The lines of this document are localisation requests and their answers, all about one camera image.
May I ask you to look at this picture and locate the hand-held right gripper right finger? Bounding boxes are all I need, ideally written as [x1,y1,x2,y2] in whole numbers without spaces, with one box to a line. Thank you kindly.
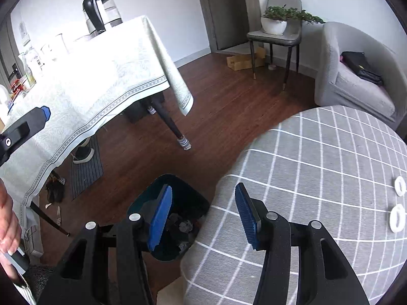
[235,182,371,305]

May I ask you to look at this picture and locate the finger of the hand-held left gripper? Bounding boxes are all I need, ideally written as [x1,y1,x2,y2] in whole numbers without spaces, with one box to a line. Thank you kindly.
[0,105,51,166]

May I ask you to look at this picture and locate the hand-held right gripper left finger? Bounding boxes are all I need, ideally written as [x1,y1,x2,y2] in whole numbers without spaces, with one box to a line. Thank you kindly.
[38,184,174,305]

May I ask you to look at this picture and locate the dark teal trash bin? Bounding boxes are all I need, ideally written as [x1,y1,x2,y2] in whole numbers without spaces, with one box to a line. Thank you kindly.
[126,174,210,261]

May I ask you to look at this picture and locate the person's left hand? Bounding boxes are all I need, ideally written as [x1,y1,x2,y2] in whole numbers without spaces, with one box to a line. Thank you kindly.
[0,178,23,283]

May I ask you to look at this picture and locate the dark speckled clothing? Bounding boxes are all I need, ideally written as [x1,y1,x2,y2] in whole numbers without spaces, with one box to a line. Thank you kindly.
[14,264,56,305]

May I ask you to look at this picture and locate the clear glass jar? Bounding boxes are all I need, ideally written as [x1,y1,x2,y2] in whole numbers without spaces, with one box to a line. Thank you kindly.
[17,49,43,85]

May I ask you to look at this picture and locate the black and white sneaker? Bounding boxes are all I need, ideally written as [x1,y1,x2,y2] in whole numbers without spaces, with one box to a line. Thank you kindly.
[71,148,95,165]

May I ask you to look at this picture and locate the dark slippers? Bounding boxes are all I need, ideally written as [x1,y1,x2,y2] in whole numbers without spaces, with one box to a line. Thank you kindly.
[45,176,66,202]

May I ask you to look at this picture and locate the white patterned tablecloth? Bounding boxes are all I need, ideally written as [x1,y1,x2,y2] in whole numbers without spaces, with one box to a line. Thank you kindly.
[0,15,194,226]

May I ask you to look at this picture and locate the striped floor mat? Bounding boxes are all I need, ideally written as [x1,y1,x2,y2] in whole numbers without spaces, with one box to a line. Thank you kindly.
[70,135,104,201]

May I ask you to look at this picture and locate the grey checked tablecloth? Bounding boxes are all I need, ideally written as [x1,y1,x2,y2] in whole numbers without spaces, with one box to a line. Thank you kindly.
[180,105,407,305]

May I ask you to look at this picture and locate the dark table leg with sock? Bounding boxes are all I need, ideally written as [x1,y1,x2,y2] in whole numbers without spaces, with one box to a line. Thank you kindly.
[153,98,192,151]

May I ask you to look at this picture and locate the electric kettle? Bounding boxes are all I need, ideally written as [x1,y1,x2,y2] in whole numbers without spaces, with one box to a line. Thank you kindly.
[83,0,124,35]

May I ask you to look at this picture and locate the flat brown cardboard box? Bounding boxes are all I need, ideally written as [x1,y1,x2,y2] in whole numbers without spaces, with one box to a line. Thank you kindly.
[226,47,266,71]

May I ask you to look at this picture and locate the grey armchair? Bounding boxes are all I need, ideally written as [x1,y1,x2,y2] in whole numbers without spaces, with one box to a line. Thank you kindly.
[314,22,407,128]

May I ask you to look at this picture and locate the grey dining chair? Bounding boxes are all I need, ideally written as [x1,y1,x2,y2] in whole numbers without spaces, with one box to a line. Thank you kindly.
[246,0,302,92]

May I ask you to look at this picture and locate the black leather handbag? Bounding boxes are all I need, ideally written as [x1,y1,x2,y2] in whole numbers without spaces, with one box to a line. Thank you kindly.
[358,68,384,86]

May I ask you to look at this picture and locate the black flat folder bag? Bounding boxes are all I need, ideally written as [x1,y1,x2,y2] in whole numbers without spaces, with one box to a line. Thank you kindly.
[342,51,366,70]

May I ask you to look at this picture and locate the potted plant in white pot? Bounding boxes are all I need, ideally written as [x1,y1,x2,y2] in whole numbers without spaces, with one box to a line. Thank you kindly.
[261,6,325,35]

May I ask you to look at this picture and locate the grey door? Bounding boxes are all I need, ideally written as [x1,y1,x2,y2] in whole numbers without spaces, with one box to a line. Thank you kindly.
[193,0,261,51]

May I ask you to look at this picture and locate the white plastic ring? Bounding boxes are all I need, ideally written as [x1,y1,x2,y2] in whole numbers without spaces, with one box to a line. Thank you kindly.
[389,204,405,233]
[394,176,407,196]

